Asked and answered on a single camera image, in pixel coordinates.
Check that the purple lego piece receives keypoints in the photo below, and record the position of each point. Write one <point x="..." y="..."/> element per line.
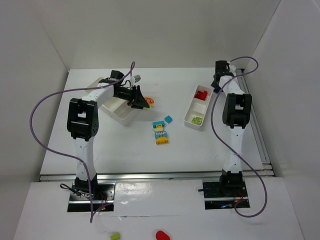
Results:
<point x="216" y="90"/>

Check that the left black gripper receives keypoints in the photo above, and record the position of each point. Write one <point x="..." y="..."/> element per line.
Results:
<point x="136" y="96"/>

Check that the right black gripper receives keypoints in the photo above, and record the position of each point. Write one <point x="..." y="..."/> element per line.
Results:
<point x="215" y="83"/>

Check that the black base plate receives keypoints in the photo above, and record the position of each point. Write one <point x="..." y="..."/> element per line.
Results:
<point x="79" y="202"/>
<point x="216" y="198"/>

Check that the white divided container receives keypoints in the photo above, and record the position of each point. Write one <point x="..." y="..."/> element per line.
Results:
<point x="197" y="107"/>
<point x="118" y="108"/>

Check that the teal and green lego stack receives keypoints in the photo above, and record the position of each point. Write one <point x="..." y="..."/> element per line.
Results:
<point x="158" y="126"/>

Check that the right white divided container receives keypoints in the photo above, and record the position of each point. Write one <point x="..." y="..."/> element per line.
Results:
<point x="197" y="107"/>

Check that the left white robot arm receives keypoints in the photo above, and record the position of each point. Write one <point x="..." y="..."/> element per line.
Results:
<point x="83" y="122"/>

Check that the aluminium rail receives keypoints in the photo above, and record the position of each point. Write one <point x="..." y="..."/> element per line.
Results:
<point x="267" y="168"/>
<point x="115" y="177"/>

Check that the left white divided container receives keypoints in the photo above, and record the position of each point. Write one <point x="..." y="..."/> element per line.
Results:
<point x="118" y="108"/>

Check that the teal flower lego brick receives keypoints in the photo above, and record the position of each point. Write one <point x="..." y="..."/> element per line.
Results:
<point x="160" y="134"/>

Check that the light green lego brick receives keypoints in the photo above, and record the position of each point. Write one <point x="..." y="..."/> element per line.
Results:
<point x="198" y="120"/>

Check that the green lego on foreground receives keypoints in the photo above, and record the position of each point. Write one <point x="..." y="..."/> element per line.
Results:
<point x="115" y="236"/>

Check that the aluminium rail front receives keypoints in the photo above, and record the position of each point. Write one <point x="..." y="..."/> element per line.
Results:
<point x="115" y="177"/>

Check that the red round piece foreground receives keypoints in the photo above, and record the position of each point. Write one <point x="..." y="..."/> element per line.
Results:
<point x="161" y="235"/>

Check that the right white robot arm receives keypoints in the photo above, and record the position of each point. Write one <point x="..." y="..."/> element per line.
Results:
<point x="235" y="116"/>

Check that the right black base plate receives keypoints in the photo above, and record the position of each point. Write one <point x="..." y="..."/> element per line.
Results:
<point x="216" y="198"/>

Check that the orange sun round lego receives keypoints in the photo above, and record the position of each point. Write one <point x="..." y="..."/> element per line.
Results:
<point x="150" y="101"/>

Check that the aluminium rail right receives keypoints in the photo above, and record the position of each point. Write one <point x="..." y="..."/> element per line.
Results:
<point x="267" y="168"/>

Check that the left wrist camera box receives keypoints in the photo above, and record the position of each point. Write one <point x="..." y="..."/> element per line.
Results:
<point x="137" y="78"/>

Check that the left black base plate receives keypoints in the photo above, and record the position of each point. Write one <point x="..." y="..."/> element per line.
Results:
<point x="79" y="202"/>

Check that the red lego brick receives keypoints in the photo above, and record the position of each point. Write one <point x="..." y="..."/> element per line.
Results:
<point x="198" y="95"/>
<point x="204" y="95"/>

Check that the teal square lego brick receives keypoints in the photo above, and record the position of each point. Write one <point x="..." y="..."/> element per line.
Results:
<point x="168" y="119"/>

